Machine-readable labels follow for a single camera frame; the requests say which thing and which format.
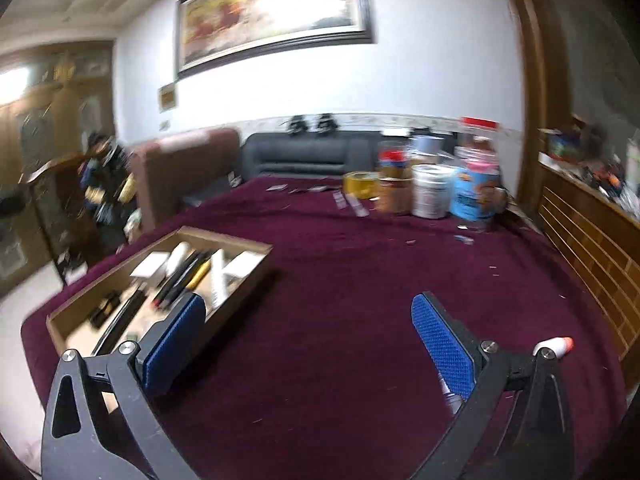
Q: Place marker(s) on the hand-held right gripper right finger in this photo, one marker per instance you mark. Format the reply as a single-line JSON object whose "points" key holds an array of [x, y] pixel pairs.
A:
{"points": [[442, 345]]}

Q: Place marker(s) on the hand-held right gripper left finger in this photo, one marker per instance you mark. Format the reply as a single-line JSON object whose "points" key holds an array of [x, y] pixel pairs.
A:
{"points": [[175, 345]]}

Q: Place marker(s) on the black marker with red cap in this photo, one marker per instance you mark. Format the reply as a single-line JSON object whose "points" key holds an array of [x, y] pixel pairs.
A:
{"points": [[175, 282]]}

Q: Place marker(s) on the brown cardboard box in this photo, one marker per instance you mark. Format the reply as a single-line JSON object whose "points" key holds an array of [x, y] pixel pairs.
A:
{"points": [[237, 305]]}

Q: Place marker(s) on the yellow and black pen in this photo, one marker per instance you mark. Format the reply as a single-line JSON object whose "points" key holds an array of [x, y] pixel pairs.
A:
{"points": [[202, 272]]}

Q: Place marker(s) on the dark green small box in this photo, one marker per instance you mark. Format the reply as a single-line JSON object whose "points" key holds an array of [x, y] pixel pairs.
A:
{"points": [[102, 312]]}

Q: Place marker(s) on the white marker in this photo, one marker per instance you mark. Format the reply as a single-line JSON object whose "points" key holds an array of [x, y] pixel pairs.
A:
{"points": [[217, 275]]}

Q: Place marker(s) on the white box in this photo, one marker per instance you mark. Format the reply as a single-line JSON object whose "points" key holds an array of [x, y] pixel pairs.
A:
{"points": [[149, 265]]}

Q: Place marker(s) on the small white roll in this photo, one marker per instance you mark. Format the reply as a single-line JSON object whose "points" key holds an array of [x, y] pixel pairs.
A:
{"points": [[179, 257]]}

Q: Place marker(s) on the white charger adapter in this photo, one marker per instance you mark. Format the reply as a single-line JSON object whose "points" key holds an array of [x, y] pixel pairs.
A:
{"points": [[243, 265]]}

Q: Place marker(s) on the white tube with orange tip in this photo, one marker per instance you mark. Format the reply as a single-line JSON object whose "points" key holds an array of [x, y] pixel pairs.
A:
{"points": [[552, 346]]}

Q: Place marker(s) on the small blue clear cap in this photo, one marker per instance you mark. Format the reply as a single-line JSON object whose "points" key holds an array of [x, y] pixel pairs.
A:
{"points": [[465, 239]]}

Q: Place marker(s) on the purple velvet tablecloth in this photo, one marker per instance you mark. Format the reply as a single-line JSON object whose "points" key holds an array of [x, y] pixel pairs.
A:
{"points": [[340, 285]]}

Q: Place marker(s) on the white plastic jar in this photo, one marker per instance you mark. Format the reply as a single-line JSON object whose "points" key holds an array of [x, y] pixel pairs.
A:
{"points": [[432, 192]]}

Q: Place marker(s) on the clear jar with blue label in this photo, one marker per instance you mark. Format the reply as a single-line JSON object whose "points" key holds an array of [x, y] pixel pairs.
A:
{"points": [[475, 195]]}

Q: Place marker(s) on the brown labelled jar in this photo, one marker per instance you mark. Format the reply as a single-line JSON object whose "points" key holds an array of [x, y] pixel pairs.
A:
{"points": [[395, 195]]}

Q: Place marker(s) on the maroon upholstered chair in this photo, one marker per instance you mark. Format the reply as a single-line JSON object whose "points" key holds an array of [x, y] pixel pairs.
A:
{"points": [[180, 175]]}

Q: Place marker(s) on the yellow tape roll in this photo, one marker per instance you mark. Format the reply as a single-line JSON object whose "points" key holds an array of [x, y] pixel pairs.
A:
{"points": [[361, 184]]}

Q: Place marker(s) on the dark wooden chair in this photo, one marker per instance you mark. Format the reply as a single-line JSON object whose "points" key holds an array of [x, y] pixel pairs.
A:
{"points": [[60, 200]]}

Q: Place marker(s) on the silver tweezers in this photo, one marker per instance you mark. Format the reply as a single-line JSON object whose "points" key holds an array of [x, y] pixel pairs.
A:
{"points": [[276, 188]]}

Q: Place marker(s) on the dark pen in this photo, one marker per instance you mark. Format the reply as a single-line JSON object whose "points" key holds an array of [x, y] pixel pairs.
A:
{"points": [[312, 190]]}

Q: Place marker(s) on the clear jar with red lid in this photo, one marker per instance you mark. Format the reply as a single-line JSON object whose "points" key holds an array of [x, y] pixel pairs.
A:
{"points": [[480, 132]]}

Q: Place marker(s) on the black leather sofa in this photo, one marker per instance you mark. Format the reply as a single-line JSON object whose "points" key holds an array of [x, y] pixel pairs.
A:
{"points": [[300, 157]]}

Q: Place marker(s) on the pile of assorted clutter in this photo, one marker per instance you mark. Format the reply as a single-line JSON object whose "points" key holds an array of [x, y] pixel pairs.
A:
{"points": [[600, 170]]}

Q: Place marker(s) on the black device on sofa back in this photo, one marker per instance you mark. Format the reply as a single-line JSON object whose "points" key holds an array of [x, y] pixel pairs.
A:
{"points": [[326, 123]]}

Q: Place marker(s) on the wooden glass-door cabinet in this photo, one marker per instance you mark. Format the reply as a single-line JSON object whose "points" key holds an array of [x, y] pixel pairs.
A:
{"points": [[45, 110]]}

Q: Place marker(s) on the framed painting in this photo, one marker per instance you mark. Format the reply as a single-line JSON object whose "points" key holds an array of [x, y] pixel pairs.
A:
{"points": [[270, 10]]}

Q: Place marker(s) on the gold wall plaque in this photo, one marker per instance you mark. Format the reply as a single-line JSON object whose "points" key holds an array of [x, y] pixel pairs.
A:
{"points": [[168, 97]]}

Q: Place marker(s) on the wooden door frame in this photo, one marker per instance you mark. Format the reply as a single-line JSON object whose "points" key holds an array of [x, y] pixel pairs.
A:
{"points": [[530, 85]]}

